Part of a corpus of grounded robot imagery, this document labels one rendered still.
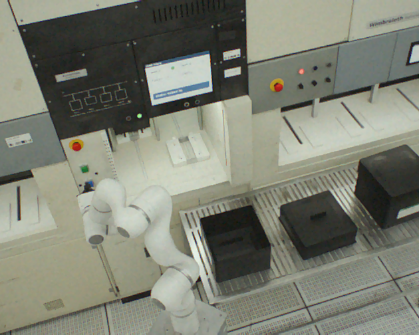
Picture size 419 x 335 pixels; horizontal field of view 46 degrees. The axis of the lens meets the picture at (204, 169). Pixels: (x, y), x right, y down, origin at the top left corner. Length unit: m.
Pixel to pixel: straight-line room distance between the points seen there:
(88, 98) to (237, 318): 1.69
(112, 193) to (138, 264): 1.33
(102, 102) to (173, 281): 0.82
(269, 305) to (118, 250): 1.01
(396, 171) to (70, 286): 1.92
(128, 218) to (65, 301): 1.59
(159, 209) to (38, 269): 1.33
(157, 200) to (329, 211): 1.11
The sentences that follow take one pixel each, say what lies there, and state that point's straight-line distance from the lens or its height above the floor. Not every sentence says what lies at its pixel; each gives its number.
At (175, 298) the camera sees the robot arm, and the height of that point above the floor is 1.15.
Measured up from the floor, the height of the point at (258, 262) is 0.84.
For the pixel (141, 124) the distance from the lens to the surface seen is 2.94.
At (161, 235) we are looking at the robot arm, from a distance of 1.77.
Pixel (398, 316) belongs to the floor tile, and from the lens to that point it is 3.30.
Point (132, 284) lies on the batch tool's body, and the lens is 3.16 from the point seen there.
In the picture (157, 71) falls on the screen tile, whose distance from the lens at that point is 2.14.
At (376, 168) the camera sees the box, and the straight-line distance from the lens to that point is 2.59.
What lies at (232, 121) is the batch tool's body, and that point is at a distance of 2.34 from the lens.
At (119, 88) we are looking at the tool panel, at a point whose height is 1.59.
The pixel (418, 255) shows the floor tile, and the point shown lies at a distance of 3.59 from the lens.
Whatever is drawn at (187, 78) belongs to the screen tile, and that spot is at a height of 1.57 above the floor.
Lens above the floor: 2.79
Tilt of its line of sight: 44 degrees down
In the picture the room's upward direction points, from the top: 6 degrees counter-clockwise
